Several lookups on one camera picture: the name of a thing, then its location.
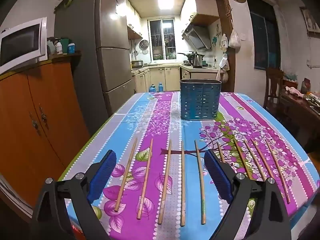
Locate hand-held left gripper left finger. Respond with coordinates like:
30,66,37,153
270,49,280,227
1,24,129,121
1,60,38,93
31,149,118,240

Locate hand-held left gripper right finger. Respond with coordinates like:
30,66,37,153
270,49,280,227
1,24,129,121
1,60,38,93
204,149,292,240

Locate blue perforated chopstick holder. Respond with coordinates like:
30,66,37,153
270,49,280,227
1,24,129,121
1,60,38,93
179,79,222,121

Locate floral purple blue tablecloth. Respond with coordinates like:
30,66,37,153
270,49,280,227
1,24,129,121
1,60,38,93
57,91,320,240

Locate orange wooden cabinet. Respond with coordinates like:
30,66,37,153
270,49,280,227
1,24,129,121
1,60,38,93
0,52,90,220

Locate dark wooden side table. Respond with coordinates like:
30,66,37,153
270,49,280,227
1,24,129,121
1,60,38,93
279,87,320,153

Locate wooden chair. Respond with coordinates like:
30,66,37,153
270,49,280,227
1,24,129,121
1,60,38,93
262,67,285,110

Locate cream lower kitchen cabinets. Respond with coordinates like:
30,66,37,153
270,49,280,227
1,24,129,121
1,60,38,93
132,65,220,93

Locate hanging cloth bag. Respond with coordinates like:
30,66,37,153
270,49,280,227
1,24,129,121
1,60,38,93
219,54,230,70

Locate pink cloth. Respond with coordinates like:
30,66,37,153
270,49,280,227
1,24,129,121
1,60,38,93
286,86,303,97

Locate steel electric kettle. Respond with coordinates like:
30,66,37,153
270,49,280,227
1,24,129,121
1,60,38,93
189,52,205,68

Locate white plastic bag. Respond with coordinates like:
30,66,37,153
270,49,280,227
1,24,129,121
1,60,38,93
228,29,242,49

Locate hanging metal strainer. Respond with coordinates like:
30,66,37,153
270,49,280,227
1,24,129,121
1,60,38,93
139,39,150,53

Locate steel range hood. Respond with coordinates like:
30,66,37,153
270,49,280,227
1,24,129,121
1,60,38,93
182,25,212,51

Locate kitchen window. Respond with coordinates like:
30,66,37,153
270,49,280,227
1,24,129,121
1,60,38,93
149,19,176,60

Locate dark window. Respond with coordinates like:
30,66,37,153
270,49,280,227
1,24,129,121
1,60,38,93
246,0,281,70

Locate grey refrigerator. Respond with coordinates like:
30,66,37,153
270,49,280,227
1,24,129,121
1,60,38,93
54,0,137,137

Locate white microwave oven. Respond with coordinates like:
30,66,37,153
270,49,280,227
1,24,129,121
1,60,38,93
0,17,48,75

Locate square ceiling light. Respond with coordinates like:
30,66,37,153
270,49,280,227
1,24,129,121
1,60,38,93
158,0,175,10

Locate cream wall cabinets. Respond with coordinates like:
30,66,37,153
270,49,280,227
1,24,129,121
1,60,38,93
126,0,143,39

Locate cream wall cabinet with shelf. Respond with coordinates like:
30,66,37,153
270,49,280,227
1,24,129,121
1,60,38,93
180,0,220,26

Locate framed wall picture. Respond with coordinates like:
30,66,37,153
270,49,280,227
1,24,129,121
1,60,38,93
300,6,320,34

